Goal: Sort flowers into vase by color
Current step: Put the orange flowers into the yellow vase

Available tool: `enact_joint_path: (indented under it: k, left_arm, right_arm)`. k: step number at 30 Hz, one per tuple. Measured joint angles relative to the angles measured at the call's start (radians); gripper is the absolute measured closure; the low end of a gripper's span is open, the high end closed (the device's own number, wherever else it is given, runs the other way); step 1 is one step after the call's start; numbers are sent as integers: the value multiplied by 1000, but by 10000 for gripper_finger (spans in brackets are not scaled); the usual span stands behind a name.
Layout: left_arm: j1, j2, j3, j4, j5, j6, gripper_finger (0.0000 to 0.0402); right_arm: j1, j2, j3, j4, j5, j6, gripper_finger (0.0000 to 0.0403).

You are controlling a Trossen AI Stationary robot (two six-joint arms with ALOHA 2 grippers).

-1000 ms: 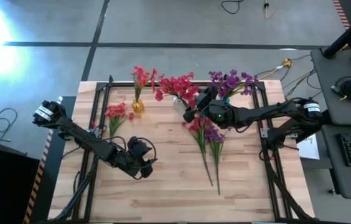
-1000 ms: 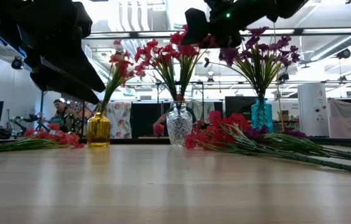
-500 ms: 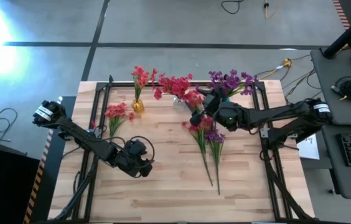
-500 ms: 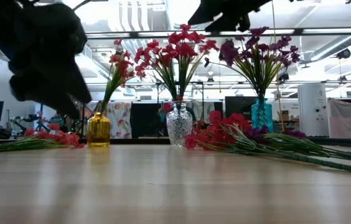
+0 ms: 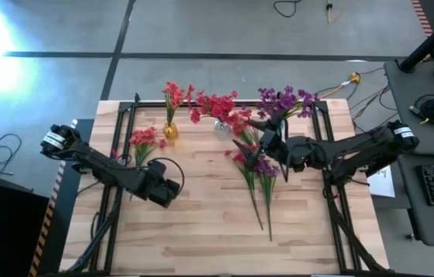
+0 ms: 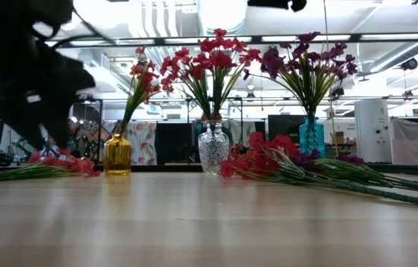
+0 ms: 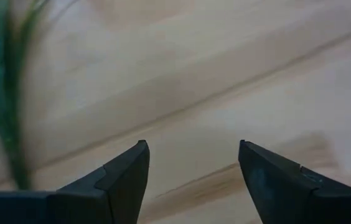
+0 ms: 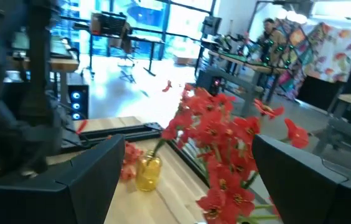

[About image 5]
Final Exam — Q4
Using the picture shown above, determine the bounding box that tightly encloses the black diagonal post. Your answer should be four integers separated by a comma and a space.
398, 5, 434, 74

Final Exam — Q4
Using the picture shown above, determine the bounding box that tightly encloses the red artificial flower bunch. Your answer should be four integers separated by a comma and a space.
229, 108, 261, 146
189, 90, 241, 125
223, 142, 265, 232

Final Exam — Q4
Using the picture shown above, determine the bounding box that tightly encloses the clear cut glass vase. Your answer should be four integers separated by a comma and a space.
212, 118, 234, 140

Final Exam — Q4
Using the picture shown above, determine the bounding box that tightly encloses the yellow ribbed glass vase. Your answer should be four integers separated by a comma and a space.
162, 121, 180, 142

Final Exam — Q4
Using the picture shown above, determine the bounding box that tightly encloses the yellow plug with cable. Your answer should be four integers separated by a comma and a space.
319, 71, 362, 100

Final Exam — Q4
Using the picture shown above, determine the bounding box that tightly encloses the orange artificial flower bunch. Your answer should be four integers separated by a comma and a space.
128, 125, 159, 202
162, 80, 196, 128

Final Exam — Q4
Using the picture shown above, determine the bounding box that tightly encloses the yellow floor cable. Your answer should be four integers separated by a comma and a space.
325, 0, 343, 25

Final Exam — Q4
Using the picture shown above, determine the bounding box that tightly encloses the black aluminium rig frame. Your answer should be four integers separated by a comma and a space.
58, 92, 393, 276

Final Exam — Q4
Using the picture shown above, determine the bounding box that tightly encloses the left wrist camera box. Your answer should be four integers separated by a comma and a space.
148, 159, 169, 177

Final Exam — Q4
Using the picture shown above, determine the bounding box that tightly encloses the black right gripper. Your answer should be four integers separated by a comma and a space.
232, 114, 294, 170

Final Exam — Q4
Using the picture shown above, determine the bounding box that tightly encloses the white paper sheet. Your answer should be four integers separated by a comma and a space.
366, 165, 396, 199

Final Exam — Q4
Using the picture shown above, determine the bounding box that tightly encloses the black cabinet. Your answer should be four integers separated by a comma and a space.
0, 167, 51, 277

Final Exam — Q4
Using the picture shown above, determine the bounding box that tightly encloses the purple artificial flower bunch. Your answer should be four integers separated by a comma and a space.
255, 85, 320, 121
253, 155, 282, 242

